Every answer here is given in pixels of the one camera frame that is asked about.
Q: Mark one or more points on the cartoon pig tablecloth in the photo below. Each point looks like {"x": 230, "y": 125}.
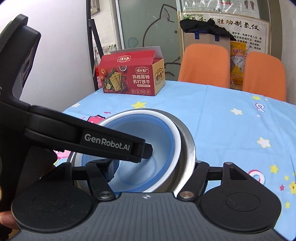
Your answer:
{"x": 255, "y": 132}

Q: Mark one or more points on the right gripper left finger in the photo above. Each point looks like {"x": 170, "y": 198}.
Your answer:
{"x": 97, "y": 173}

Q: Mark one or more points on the red cracker box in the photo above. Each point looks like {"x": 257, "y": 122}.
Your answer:
{"x": 136, "y": 71}

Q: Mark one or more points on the right orange chair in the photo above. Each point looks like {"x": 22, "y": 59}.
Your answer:
{"x": 264, "y": 75}

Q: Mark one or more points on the black cloth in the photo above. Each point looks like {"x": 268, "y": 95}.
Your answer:
{"x": 202, "y": 27}

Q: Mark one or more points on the cardboard box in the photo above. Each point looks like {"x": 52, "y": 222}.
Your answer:
{"x": 203, "y": 38}

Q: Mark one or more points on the stainless steel bowl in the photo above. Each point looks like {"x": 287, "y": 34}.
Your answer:
{"x": 187, "y": 159}

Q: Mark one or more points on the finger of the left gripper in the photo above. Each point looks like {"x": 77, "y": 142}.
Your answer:
{"x": 147, "y": 151}

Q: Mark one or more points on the orange chair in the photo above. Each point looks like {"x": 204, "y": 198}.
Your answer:
{"x": 264, "y": 75}
{"x": 205, "y": 64}

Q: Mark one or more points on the left orange chair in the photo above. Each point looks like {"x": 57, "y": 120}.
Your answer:
{"x": 205, "y": 64}

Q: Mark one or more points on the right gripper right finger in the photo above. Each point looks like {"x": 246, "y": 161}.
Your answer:
{"x": 197, "y": 183}

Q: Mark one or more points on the white ribbed bowl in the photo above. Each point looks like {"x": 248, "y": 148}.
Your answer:
{"x": 153, "y": 174}

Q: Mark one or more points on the yellow snack bag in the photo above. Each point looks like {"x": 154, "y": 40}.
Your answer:
{"x": 238, "y": 53}

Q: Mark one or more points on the blue plastic bowl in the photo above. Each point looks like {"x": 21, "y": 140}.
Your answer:
{"x": 130, "y": 152}

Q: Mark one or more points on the person's left hand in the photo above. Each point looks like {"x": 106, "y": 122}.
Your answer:
{"x": 7, "y": 219}

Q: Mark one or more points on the poster with chinese text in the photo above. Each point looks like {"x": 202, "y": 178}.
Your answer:
{"x": 254, "y": 32}

